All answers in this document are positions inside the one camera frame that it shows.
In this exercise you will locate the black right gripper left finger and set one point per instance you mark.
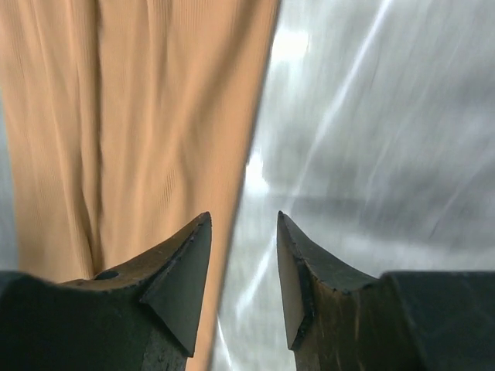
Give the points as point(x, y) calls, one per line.
point(163, 290)

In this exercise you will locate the orange garment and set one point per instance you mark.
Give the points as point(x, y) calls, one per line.
point(125, 120)

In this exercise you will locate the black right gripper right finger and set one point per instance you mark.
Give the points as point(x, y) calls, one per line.
point(337, 317)

